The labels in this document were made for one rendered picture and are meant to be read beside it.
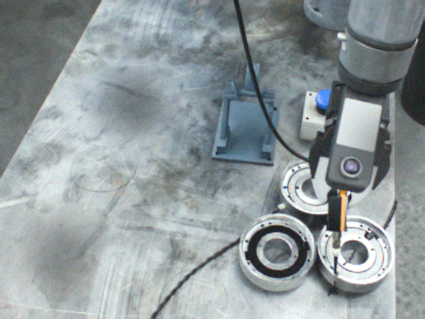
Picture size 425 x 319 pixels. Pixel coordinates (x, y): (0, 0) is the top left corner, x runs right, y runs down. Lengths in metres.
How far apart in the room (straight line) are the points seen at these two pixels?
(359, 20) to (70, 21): 2.04
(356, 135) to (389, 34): 0.11
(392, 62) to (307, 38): 0.57
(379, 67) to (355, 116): 0.06
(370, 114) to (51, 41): 1.95
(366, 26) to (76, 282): 0.51
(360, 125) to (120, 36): 0.65
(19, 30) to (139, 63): 1.49
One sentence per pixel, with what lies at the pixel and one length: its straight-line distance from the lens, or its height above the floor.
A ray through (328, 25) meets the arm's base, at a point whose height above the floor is 0.81.
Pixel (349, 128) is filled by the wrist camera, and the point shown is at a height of 1.08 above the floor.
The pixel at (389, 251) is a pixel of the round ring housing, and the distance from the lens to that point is 0.82.
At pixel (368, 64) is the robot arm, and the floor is 1.14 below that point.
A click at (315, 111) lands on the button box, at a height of 0.84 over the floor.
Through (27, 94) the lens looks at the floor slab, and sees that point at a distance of 2.24.
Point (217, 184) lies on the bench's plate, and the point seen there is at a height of 0.80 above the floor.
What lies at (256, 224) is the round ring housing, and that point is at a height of 0.83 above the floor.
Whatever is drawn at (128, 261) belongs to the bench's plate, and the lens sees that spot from 0.82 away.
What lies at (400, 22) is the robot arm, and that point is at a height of 1.19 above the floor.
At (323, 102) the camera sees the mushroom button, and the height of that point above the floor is 0.87.
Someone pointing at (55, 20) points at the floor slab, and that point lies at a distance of 2.54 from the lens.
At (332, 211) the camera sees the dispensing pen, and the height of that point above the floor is 0.92.
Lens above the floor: 1.52
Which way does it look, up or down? 49 degrees down
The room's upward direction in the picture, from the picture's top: 6 degrees clockwise
